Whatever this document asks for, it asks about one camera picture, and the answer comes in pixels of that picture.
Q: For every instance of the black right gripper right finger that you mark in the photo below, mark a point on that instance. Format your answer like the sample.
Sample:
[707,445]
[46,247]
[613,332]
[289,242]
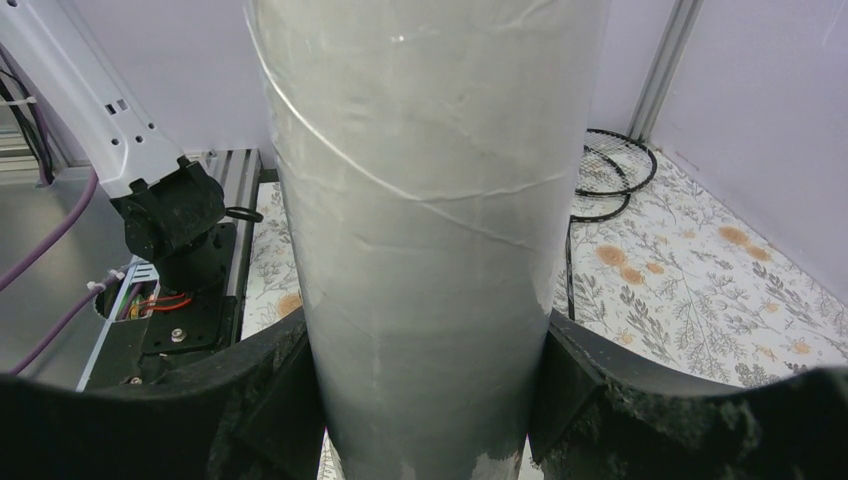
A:
[602,411]

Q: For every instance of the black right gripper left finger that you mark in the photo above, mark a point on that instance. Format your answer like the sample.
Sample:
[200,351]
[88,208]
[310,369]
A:
[251,411]

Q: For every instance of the white shuttlecock tube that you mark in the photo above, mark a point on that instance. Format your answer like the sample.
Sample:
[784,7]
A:
[428,153]

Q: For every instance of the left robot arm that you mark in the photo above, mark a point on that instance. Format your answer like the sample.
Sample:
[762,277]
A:
[119,146]

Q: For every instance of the black badminton racket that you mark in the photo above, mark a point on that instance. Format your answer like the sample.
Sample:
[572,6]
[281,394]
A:
[638,162]
[590,218]

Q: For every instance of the floral tablecloth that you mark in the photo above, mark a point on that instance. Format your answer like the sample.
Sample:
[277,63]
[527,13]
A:
[680,280]

